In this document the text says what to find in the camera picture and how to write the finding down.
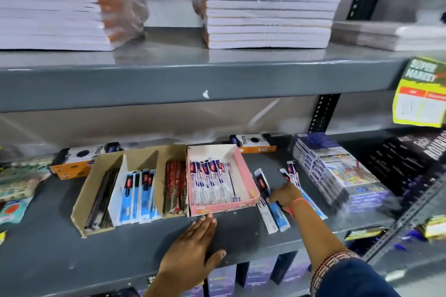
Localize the person's right hand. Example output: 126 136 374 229
266 182 304 210

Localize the person's left hand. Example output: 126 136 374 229
158 213 227 286

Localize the blue white pen packet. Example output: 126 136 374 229
253 168 291 232

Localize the person's right forearm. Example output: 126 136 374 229
290 199 402 297

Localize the person's left forearm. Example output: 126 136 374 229
142 271 187 297

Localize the orange thread wristband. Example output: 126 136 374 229
289 197 311 220

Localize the pink cardboard box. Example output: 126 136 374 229
186 143 261 218

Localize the long blue pen packet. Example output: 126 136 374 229
279 160 328 221

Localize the row of purple boxes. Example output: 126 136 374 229
181 251 312 297

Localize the orange white black box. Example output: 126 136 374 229
229 133 278 154
50 142 123 181

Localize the row of red-white pen packets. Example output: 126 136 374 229
189 157 242 206

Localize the bundle of red pens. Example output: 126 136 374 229
162 159 189 218

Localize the yellow shelf label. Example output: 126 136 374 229
344 227 386 241

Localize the row of blue pen packets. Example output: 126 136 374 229
118 168 161 225

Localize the grey metal shelf board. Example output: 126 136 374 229
0 129 446 297
0 27 446 113

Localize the brown cardboard divider box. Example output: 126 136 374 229
71 144 191 238

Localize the bundle of dark pens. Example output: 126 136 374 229
85 167 120 232

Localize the stack of black packets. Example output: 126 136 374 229
362 130 446 204

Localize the yellow packet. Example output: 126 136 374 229
422 215 446 241

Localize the yellow green price tag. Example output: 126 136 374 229
392 57 446 129

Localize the stack of orange-spined notebooks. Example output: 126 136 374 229
200 0 355 50

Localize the flat stack of wrapped paper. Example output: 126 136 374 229
330 20 446 52

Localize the teal packet with orange circle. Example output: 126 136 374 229
0 196 34 226

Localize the pile of green packets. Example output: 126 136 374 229
0 156 53 201

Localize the clear plastic wrap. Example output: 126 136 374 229
82 0 150 48

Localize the stack of white notebooks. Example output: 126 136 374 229
0 0 115 52

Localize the grey diagonal metal rail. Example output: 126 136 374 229
362 171 446 263

